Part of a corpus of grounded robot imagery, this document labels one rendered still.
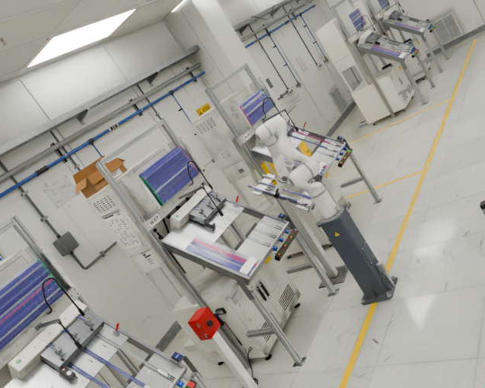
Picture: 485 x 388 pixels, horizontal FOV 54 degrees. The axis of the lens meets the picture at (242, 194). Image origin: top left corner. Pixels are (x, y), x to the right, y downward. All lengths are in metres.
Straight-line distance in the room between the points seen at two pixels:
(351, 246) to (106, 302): 2.48
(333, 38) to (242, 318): 5.11
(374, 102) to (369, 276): 4.61
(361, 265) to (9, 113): 3.42
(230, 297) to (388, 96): 4.96
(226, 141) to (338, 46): 3.55
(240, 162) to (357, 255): 1.67
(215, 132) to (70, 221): 1.61
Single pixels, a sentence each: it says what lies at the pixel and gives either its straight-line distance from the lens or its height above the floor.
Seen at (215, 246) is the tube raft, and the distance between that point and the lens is 3.41.
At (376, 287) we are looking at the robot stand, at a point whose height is 0.09.
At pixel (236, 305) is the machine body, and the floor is 0.51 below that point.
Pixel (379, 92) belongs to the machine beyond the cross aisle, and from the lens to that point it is 7.66.
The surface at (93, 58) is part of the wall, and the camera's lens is 5.77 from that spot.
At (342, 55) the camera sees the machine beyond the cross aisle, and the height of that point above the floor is 1.21.
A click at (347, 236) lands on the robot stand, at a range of 3.38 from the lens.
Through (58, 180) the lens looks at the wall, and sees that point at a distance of 4.89.
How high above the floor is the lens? 1.88
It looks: 12 degrees down
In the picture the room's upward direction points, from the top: 34 degrees counter-clockwise
